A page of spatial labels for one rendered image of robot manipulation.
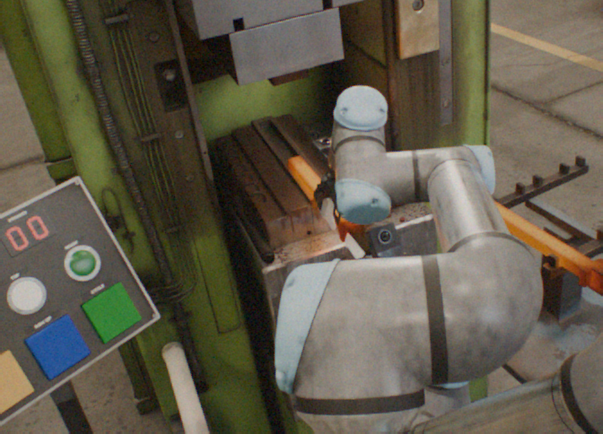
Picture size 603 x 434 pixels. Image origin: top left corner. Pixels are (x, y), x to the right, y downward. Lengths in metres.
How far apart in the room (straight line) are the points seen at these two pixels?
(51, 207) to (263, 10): 0.48
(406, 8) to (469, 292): 0.94
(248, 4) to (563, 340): 0.90
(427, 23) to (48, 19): 0.73
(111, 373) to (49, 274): 1.46
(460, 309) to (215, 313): 1.11
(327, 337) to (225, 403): 1.26
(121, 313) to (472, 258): 0.72
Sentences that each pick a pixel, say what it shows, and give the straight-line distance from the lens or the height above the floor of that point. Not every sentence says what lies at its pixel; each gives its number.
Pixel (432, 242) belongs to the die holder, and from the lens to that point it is 1.50.
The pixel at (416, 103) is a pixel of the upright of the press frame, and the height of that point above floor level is 1.07.
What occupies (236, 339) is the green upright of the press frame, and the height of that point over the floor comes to 0.59.
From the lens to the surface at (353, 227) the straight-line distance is 1.24.
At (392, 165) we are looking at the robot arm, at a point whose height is 1.25.
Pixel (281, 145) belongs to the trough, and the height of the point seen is 0.99.
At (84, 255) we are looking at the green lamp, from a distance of 1.20.
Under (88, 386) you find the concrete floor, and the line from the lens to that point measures 2.62.
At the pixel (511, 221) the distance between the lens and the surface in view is 1.37.
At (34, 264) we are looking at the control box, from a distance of 1.19.
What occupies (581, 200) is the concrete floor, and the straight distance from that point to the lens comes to 3.20.
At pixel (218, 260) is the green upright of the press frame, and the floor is 0.82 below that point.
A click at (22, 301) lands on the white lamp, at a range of 1.18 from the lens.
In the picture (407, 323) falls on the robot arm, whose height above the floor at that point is 1.33.
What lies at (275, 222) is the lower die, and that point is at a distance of 1.38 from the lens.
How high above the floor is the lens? 1.74
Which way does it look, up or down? 33 degrees down
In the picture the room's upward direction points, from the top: 9 degrees counter-clockwise
